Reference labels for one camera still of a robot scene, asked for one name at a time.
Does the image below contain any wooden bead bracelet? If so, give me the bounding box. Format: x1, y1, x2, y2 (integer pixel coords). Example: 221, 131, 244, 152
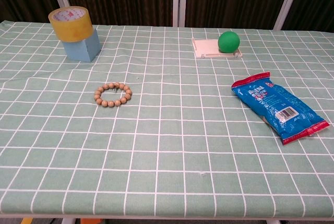
93, 82, 133, 108

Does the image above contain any green checked tablecloth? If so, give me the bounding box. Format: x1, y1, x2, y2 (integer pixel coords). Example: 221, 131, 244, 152
0, 20, 334, 216

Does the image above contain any white plastic tray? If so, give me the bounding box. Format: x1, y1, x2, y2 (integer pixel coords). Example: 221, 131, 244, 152
192, 38, 243, 60

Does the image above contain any green ball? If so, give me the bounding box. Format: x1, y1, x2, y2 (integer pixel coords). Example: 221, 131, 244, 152
218, 31, 241, 54

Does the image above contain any light blue block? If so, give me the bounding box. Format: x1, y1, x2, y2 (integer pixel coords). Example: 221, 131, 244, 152
62, 29, 102, 63

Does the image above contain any blue snack bag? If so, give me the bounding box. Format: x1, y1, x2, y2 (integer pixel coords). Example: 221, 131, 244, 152
231, 72, 330, 146

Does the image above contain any yellow packing tape roll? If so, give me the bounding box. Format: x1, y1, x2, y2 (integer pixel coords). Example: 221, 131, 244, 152
49, 6, 93, 43

